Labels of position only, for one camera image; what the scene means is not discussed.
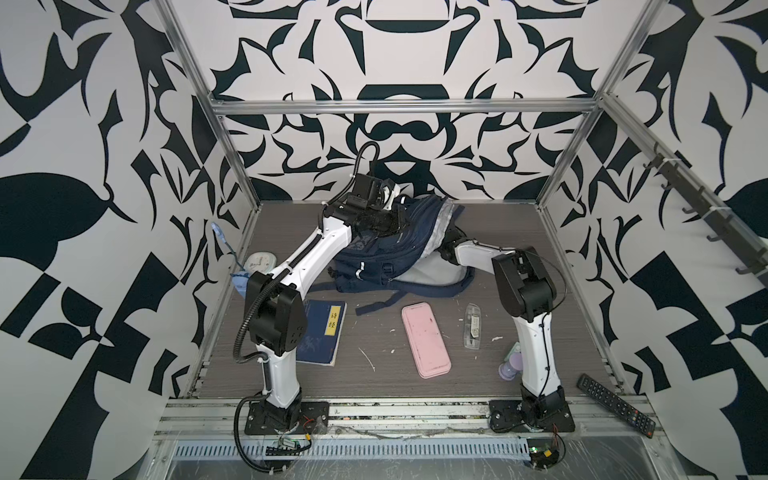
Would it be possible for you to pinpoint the navy blue student backpack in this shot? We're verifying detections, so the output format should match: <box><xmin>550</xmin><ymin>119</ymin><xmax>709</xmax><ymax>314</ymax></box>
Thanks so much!
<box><xmin>310</xmin><ymin>194</ymin><xmax>475</xmax><ymax>316</ymax></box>

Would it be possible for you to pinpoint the dark blue book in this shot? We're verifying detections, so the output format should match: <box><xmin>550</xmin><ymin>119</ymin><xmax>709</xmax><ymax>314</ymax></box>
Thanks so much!
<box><xmin>296</xmin><ymin>300</ymin><xmax>347</xmax><ymax>366</ymax></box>

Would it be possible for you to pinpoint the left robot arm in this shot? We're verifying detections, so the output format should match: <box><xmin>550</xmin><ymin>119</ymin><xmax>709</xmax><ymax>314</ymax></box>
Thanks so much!
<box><xmin>232</xmin><ymin>141</ymin><xmax>402</xmax><ymax>413</ymax></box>

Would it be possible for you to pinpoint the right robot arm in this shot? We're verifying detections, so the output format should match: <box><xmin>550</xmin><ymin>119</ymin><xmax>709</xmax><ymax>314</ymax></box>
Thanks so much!
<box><xmin>438</xmin><ymin>238</ymin><xmax>567</xmax><ymax>430</ymax></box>

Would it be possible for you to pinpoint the clear plastic pen box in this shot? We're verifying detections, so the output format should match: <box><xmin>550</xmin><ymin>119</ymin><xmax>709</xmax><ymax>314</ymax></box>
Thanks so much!
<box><xmin>463</xmin><ymin>303</ymin><xmax>482</xmax><ymax>350</ymax></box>

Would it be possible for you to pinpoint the pink pencil case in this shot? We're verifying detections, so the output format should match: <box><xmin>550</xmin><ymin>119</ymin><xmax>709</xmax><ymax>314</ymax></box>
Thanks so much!
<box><xmin>401</xmin><ymin>302</ymin><xmax>452</xmax><ymax>379</ymax></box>

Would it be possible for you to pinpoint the white round alarm clock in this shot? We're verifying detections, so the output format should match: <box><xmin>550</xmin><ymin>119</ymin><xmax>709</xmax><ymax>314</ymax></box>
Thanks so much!
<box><xmin>244</xmin><ymin>251</ymin><xmax>277</xmax><ymax>274</ymax></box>

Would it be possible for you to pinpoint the small green circuit board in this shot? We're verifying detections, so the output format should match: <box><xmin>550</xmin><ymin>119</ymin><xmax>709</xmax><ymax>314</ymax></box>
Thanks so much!
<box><xmin>527</xmin><ymin>444</ymin><xmax>562</xmax><ymax>471</ymax></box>

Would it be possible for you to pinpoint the black remote control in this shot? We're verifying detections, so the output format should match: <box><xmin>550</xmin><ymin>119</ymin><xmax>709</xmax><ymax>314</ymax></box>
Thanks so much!
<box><xmin>577</xmin><ymin>373</ymin><xmax>656</xmax><ymax>438</ymax></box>

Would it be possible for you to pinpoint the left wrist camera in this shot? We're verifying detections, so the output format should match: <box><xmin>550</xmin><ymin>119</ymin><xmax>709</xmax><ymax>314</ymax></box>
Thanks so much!
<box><xmin>368</xmin><ymin>178</ymin><xmax>400</xmax><ymax>211</ymax></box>

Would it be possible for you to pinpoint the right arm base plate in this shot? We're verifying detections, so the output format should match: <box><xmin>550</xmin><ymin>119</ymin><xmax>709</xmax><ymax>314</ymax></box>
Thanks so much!
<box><xmin>488</xmin><ymin>400</ymin><xmax>576</xmax><ymax>433</ymax></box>

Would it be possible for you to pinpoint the white slotted cable duct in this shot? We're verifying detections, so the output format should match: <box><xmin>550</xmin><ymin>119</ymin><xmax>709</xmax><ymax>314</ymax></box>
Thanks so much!
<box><xmin>173</xmin><ymin>437</ymin><xmax>530</xmax><ymax>461</ymax></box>

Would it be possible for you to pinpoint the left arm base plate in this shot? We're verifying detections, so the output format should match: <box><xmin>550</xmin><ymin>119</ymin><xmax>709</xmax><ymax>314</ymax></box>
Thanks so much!
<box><xmin>244</xmin><ymin>400</ymin><xmax>330</xmax><ymax>436</ymax></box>

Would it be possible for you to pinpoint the wall hook rack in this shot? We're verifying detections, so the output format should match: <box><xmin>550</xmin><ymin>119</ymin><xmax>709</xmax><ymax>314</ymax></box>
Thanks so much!
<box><xmin>643</xmin><ymin>141</ymin><xmax>767</xmax><ymax>288</ymax></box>

